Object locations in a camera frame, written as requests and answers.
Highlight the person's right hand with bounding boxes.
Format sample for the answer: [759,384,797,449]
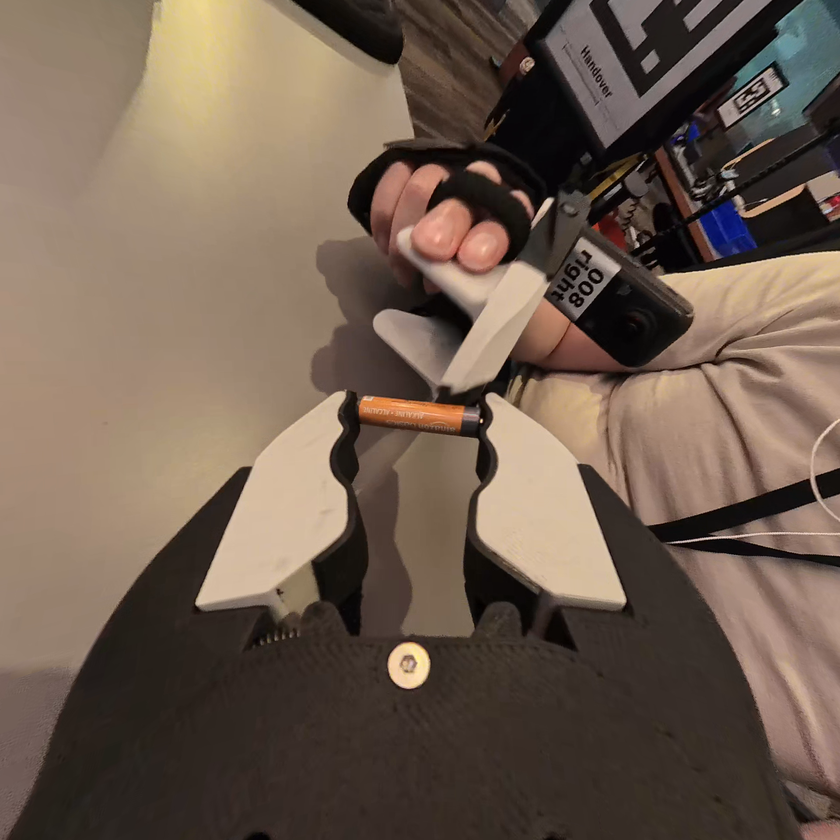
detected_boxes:
[348,140,547,296]

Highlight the black strap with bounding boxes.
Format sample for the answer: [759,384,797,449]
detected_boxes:
[646,469,840,568]

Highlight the white cord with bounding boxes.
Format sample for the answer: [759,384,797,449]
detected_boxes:
[669,430,840,547]

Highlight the black chair seat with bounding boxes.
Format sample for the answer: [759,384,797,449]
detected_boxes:
[289,0,406,67]

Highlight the black box with tag sign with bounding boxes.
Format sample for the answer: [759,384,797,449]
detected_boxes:
[486,0,805,191]

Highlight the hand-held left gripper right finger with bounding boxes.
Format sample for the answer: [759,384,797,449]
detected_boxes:
[462,392,627,611]

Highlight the orange and black battery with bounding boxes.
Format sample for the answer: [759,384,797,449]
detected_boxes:
[357,395,484,438]

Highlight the white desk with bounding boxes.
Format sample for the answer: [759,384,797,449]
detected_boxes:
[0,0,526,690]

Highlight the blue storage bin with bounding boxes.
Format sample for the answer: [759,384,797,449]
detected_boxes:
[694,200,757,249]

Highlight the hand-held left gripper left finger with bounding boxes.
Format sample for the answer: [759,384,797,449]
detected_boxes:
[195,392,361,613]

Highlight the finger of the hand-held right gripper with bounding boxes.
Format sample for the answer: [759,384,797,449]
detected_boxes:
[438,262,550,396]
[373,308,473,389]

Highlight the small printed tag sign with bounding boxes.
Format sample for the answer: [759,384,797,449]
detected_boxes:
[715,62,790,130]

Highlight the person's right forearm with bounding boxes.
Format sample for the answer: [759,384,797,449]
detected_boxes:
[515,266,840,391]

